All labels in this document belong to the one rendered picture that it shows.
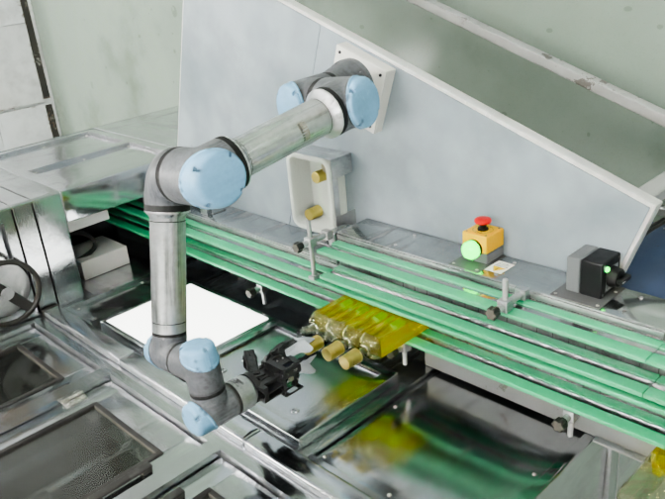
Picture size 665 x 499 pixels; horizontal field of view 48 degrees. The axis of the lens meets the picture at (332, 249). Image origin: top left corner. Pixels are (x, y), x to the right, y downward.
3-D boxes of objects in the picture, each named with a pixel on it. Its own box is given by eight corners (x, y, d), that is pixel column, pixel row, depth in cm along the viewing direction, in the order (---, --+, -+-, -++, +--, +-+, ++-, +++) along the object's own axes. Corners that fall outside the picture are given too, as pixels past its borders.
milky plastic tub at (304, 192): (314, 216, 224) (293, 225, 219) (307, 144, 215) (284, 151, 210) (355, 228, 212) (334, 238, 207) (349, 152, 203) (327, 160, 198)
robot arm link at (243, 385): (225, 406, 164) (219, 374, 161) (240, 396, 167) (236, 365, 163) (245, 419, 159) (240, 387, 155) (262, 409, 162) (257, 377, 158)
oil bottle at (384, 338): (414, 321, 189) (356, 356, 176) (413, 301, 187) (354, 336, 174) (431, 328, 185) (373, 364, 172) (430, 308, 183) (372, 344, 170)
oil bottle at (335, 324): (380, 308, 197) (323, 341, 184) (379, 289, 195) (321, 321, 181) (396, 314, 193) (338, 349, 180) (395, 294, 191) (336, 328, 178)
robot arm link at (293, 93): (305, 72, 186) (264, 84, 178) (342, 70, 177) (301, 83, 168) (314, 120, 190) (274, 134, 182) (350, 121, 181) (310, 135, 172)
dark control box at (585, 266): (584, 275, 164) (565, 289, 158) (586, 243, 161) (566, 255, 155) (620, 285, 158) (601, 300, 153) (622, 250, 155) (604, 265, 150)
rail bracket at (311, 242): (329, 267, 206) (295, 284, 198) (323, 211, 200) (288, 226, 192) (336, 270, 204) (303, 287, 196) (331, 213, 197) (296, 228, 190)
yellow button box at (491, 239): (480, 248, 182) (462, 257, 178) (480, 219, 179) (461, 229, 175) (505, 253, 178) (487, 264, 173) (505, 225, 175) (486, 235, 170)
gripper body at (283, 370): (306, 386, 168) (265, 412, 161) (281, 373, 174) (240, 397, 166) (302, 357, 165) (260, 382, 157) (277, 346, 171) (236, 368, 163)
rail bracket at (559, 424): (580, 414, 162) (547, 445, 153) (581, 387, 159) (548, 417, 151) (597, 421, 159) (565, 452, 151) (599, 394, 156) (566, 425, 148)
